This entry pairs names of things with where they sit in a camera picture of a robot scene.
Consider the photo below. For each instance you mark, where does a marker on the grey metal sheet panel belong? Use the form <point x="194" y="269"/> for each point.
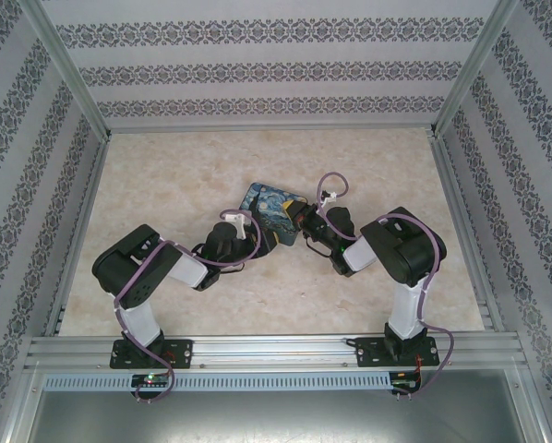
<point x="276" y="417"/>

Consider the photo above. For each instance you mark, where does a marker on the aluminium frame post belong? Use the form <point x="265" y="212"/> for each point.
<point x="476" y="69"/>
<point x="63" y="69"/>

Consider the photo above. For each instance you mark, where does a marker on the aluminium table side rail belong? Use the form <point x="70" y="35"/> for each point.
<point x="465" y="231"/>
<point x="80" y="231"/>

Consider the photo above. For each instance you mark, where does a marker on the circuit board with green light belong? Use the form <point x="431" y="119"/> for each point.
<point x="151" y="379"/>

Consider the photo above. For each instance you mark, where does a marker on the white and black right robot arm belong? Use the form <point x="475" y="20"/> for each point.
<point x="410" y="249"/>

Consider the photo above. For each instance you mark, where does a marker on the starry night painting tin box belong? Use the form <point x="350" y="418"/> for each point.
<point x="271" y="207"/>

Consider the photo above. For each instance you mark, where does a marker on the long aluminium mounting rail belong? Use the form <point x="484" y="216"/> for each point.
<point x="276" y="350"/>

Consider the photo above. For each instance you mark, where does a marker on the circuit board with orange light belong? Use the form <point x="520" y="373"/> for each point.
<point x="405" y="380"/>

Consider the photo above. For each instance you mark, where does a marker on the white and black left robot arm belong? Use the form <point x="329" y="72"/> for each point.
<point x="137" y="258"/>

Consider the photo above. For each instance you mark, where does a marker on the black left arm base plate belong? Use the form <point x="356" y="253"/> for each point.
<point x="181" y="354"/>

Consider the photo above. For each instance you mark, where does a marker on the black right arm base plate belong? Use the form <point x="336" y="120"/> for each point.
<point x="368" y="353"/>

